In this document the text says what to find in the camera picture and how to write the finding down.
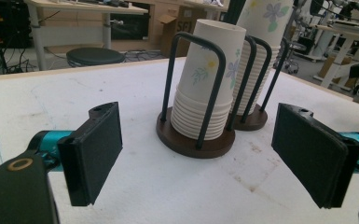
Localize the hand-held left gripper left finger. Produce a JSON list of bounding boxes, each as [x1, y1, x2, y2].
[[27, 102, 124, 207]]

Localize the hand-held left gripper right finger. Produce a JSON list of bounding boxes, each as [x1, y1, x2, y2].
[[270, 102, 359, 209]]

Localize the brown cup holder black bars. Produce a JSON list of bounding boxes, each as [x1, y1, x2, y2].
[[156, 31, 258, 160], [232, 35, 291, 132]]

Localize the stack of floral paper cups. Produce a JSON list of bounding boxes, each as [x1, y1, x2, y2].
[[170, 18, 247, 141], [229, 0, 295, 116]]

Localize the black round stool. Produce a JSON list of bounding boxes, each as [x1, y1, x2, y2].
[[65, 47, 126, 68]]

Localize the office chair with wheeled base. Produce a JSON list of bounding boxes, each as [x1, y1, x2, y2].
[[283, 40, 308, 76]]

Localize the white table with white legs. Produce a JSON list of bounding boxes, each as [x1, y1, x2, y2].
[[311, 20, 359, 90]]

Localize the wooden desk with white legs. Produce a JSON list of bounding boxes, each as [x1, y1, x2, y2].
[[24, 0, 149, 71]]

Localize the brown cardboard box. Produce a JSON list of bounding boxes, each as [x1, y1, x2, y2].
[[158, 5, 211, 59]]

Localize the black equipment case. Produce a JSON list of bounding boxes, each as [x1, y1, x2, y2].
[[0, 0, 32, 49]]

